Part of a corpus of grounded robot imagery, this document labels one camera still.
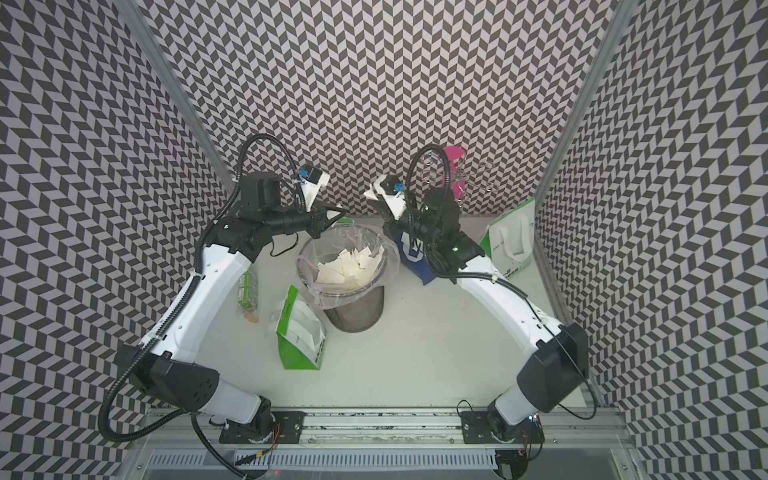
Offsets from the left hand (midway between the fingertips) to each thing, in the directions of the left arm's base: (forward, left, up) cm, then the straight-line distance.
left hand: (343, 215), depth 69 cm
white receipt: (-20, +9, -17) cm, 28 cm away
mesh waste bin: (-12, -3, -28) cm, 31 cm away
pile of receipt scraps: (-2, +1, -20) cm, 20 cm away
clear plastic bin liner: (+4, +7, -16) cm, 18 cm away
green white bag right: (+5, -44, -16) cm, 48 cm away
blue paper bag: (+8, -17, -24) cm, 31 cm away
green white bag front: (-22, +15, -31) cm, 41 cm away
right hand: (+2, -7, +3) cm, 8 cm away
